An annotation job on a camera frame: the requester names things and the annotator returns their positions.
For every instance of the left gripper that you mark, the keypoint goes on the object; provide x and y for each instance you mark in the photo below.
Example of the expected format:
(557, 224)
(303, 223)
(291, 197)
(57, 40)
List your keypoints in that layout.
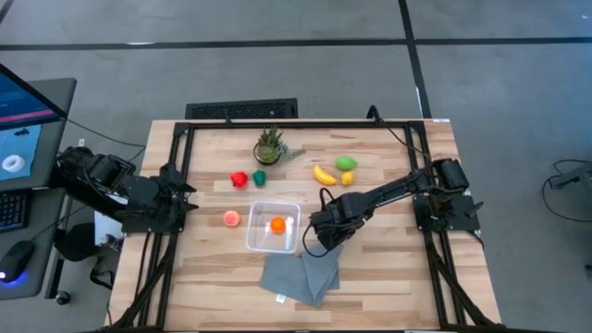
(172, 189)

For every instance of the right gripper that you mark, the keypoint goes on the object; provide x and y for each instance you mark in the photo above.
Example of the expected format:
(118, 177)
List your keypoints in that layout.
(344, 213)

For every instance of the orange toy fruit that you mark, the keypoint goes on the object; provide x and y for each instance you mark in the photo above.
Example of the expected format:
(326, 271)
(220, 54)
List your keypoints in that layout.
(278, 225)

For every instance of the peach toy fruit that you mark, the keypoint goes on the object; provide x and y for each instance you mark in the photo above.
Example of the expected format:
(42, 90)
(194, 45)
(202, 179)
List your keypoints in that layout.
(231, 218)

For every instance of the red toy bell pepper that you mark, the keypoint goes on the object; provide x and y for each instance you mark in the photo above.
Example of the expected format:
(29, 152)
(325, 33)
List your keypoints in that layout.
(239, 180)

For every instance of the yellow toy banana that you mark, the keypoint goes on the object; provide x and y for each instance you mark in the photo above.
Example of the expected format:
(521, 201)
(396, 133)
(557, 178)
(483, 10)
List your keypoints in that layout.
(324, 177)

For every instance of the yellow toy lemon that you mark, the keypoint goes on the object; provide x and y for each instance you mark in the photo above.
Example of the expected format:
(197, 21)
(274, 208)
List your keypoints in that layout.
(348, 178)

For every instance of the green toy lime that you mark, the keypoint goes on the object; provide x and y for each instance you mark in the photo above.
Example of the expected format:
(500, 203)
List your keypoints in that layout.
(346, 163)

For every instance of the green toy bell pepper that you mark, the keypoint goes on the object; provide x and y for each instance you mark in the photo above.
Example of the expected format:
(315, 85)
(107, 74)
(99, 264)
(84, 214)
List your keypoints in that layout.
(259, 178)

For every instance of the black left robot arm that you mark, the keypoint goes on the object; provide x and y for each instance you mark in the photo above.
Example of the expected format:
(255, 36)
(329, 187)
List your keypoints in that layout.
(106, 173)

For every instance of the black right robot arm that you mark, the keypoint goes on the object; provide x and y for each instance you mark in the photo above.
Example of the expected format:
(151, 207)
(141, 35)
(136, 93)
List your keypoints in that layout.
(398, 185)

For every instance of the clear plastic tupperware container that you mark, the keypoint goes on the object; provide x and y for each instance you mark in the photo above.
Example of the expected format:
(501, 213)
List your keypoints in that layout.
(259, 240)

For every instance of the grey knitted cloth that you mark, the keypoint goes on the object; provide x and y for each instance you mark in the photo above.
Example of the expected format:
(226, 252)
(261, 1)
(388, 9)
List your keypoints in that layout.
(296, 277)

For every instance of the white paper sheet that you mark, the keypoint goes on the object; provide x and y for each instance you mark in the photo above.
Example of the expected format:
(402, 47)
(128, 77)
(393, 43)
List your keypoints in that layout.
(104, 229)

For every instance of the potted succulent plant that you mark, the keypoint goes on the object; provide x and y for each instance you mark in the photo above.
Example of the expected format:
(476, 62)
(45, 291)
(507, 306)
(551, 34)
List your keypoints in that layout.
(268, 150)

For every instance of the black floor vent grate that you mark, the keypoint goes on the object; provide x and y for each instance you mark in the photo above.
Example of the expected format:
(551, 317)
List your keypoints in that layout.
(240, 109)

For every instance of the black stool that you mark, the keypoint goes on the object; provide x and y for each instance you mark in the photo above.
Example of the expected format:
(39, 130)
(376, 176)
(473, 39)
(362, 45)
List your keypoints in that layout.
(76, 242)

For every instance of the grey desk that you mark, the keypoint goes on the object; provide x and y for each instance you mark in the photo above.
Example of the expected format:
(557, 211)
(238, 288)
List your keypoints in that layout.
(46, 268)

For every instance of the black caster wheel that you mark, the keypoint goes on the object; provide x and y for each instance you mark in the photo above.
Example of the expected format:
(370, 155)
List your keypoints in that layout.
(63, 298)

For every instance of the black keyboard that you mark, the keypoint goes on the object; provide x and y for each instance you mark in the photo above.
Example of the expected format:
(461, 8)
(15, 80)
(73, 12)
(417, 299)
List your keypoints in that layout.
(11, 210)

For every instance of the black computer mouse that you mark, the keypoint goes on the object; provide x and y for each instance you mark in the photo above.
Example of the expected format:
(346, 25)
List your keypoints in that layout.
(16, 259)

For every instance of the computer monitor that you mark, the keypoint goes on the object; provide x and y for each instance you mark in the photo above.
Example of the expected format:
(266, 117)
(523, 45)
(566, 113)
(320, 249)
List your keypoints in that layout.
(18, 106)

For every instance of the grey floor stand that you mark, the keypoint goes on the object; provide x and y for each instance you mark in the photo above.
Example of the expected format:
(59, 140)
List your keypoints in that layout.
(571, 178)

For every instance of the black table frame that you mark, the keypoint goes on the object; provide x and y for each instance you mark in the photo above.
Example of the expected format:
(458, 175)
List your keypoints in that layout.
(296, 125)

